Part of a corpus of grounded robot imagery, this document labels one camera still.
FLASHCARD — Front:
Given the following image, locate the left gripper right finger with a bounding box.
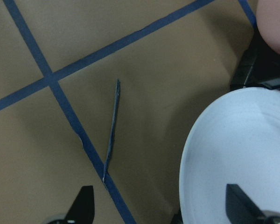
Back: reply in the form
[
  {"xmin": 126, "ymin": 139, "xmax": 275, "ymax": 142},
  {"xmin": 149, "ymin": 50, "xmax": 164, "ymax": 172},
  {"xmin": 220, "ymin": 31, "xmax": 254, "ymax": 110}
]
[{"xmin": 225, "ymin": 184, "xmax": 280, "ymax": 224}]

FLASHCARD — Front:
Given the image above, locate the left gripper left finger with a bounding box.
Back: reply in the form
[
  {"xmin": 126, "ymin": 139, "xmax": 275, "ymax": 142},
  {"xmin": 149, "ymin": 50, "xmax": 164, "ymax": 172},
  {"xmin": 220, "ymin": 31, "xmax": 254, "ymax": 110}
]
[{"xmin": 47, "ymin": 185, "xmax": 95, "ymax": 224}]

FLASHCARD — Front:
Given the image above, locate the blue plate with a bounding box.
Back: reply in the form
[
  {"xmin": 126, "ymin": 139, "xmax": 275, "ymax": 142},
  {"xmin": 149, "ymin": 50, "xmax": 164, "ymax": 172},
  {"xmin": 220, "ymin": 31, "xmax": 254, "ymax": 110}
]
[{"xmin": 179, "ymin": 87, "xmax": 280, "ymax": 224}]

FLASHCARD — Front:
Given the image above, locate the pink plate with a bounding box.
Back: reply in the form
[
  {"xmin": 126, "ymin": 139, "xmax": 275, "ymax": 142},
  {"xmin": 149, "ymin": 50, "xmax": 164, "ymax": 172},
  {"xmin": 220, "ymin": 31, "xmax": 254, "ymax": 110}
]
[{"xmin": 256, "ymin": 0, "xmax": 280, "ymax": 54}]

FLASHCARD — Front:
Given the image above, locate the black dish rack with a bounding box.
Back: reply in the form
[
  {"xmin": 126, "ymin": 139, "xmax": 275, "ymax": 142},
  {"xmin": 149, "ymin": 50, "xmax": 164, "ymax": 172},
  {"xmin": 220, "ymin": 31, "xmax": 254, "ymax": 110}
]
[{"xmin": 230, "ymin": 30, "xmax": 280, "ymax": 91}]

